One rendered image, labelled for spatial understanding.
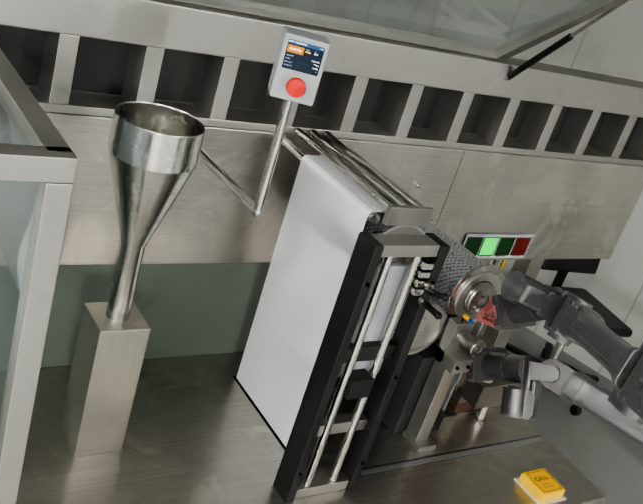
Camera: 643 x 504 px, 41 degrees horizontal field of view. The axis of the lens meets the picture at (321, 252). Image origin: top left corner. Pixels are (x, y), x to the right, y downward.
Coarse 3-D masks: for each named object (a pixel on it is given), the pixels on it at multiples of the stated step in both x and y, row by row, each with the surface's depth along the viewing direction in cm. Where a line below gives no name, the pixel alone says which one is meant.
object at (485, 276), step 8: (488, 272) 173; (472, 280) 171; (480, 280) 172; (488, 280) 174; (496, 280) 175; (464, 288) 171; (496, 288) 176; (464, 296) 172; (456, 304) 172; (456, 312) 174; (464, 312) 175
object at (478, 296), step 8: (472, 288) 172; (480, 288) 171; (488, 288) 173; (472, 296) 171; (480, 296) 173; (488, 296) 174; (464, 304) 173; (472, 304) 173; (480, 304) 174; (472, 312) 174
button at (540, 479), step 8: (528, 472) 182; (536, 472) 183; (544, 472) 184; (520, 480) 182; (528, 480) 180; (536, 480) 181; (544, 480) 181; (552, 480) 182; (528, 488) 180; (536, 488) 178; (544, 488) 179; (552, 488) 180; (560, 488) 180; (536, 496) 178; (544, 496) 177; (552, 496) 179; (560, 496) 181
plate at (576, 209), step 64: (64, 128) 147; (192, 192) 167; (256, 192) 175; (448, 192) 204; (512, 192) 216; (576, 192) 230; (640, 192) 245; (64, 256) 160; (192, 256) 175; (256, 256) 184; (576, 256) 245
